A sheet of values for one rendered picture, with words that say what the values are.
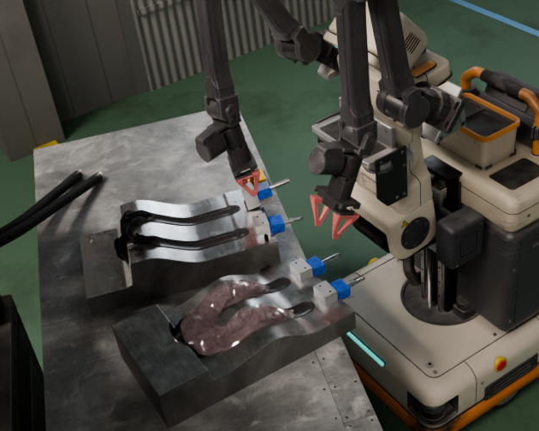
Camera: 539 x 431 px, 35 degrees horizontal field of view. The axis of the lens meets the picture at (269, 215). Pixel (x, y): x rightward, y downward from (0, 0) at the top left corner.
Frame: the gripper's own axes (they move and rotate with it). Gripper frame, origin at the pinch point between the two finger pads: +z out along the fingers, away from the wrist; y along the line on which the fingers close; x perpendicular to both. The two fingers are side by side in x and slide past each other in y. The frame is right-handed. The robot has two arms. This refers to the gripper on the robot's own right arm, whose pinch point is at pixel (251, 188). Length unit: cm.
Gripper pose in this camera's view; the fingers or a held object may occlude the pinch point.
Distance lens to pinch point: 230.3
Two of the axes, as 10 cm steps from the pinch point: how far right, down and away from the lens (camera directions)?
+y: 2.1, 4.7, -8.6
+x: 9.3, -3.6, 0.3
